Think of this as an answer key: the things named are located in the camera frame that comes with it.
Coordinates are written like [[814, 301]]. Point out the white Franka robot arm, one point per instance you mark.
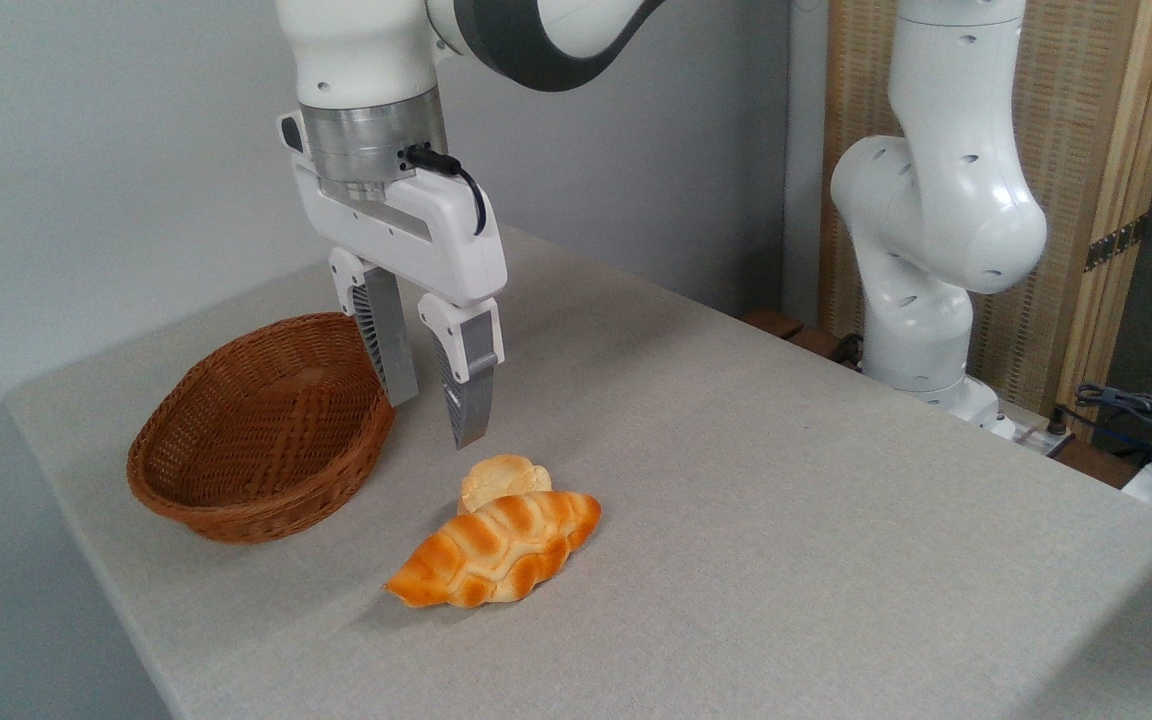
[[936, 200]]

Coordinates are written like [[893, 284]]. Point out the dark metal screen hinge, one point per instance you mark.
[[1114, 244]]

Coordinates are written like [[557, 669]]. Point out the wooden folding screen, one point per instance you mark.
[[1076, 120]]

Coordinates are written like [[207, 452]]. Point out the orange striped croissant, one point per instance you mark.
[[496, 550]]

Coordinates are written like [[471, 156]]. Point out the pale round bread roll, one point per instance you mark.
[[501, 478]]

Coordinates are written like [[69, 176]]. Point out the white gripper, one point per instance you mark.
[[436, 240]]

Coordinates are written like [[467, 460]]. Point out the brown wicker basket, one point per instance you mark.
[[236, 450]]

